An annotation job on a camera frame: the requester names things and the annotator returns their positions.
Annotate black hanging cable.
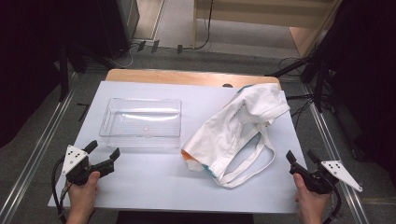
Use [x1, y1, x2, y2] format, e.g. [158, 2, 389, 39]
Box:
[182, 0, 215, 51]

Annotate person's left hand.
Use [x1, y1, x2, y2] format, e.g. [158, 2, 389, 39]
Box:
[66, 171, 101, 217]

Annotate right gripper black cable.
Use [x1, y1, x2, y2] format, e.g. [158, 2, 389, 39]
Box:
[321, 183, 343, 224]

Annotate dark curtain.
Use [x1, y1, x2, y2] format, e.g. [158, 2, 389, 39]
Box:
[311, 0, 396, 188]
[0, 0, 110, 148]

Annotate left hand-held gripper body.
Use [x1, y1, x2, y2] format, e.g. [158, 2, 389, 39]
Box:
[61, 144, 116, 187]

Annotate beige wooden shelf unit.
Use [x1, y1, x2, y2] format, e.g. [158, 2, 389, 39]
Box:
[192, 0, 344, 59]

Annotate white tote bag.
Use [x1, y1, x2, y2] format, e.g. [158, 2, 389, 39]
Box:
[180, 82, 291, 189]

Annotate black cabinet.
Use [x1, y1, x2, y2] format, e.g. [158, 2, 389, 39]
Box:
[96, 0, 141, 60]

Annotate black upright stand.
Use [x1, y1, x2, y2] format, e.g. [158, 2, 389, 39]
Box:
[58, 46, 70, 103]

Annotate clear plastic container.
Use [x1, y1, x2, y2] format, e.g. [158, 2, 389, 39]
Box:
[98, 97, 183, 149]

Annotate black floor cables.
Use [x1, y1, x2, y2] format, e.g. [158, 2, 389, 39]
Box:
[277, 56, 325, 129]

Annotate metal floor rail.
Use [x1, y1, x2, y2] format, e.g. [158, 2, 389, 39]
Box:
[302, 83, 372, 224]
[0, 88, 77, 224]

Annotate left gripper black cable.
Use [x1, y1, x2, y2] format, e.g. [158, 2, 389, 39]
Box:
[50, 156, 69, 224]

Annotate person's right hand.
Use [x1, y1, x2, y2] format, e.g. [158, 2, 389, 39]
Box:
[292, 173, 332, 220]

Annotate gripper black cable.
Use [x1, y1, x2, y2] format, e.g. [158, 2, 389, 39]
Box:
[50, 156, 69, 224]
[321, 183, 343, 224]

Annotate white floor cable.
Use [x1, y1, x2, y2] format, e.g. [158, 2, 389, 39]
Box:
[108, 42, 142, 69]

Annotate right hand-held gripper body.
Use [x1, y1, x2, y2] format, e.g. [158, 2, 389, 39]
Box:
[289, 160, 363, 195]

